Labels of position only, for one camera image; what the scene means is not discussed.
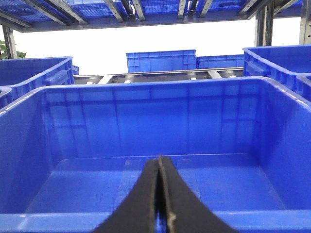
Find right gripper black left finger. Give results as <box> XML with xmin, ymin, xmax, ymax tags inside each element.
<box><xmin>93</xmin><ymin>159</ymin><xmax>158</xmax><ymax>233</ymax></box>

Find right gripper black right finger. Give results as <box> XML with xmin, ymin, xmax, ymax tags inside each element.
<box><xmin>157</xmin><ymin>155</ymin><xmax>237</xmax><ymax>233</ymax></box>

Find blue plastic crate right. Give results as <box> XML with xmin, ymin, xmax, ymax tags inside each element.
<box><xmin>0</xmin><ymin>77</ymin><xmax>311</xmax><ymax>233</ymax></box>

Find blue plastic crate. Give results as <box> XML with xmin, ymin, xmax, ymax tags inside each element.
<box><xmin>0</xmin><ymin>77</ymin><xmax>311</xmax><ymax>233</ymax></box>
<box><xmin>0</xmin><ymin>56</ymin><xmax>74</xmax><ymax>108</ymax></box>

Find blue crate right side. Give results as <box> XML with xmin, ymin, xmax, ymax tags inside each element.
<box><xmin>243</xmin><ymin>45</ymin><xmax>311</xmax><ymax>101</ymax></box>

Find blue plastic crate left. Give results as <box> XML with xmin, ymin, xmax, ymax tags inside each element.
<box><xmin>0</xmin><ymin>56</ymin><xmax>74</xmax><ymax>108</ymax></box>

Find green plant leaves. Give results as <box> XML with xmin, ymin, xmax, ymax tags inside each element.
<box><xmin>0</xmin><ymin>40</ymin><xmax>27</xmax><ymax>60</ymax></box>

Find overhead steel shelf rack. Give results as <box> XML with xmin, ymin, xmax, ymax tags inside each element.
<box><xmin>0</xmin><ymin>0</ymin><xmax>311</xmax><ymax>33</ymax></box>

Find steel rack upright post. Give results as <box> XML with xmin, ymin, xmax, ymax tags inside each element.
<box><xmin>255</xmin><ymin>0</ymin><xmax>274</xmax><ymax>47</ymax></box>

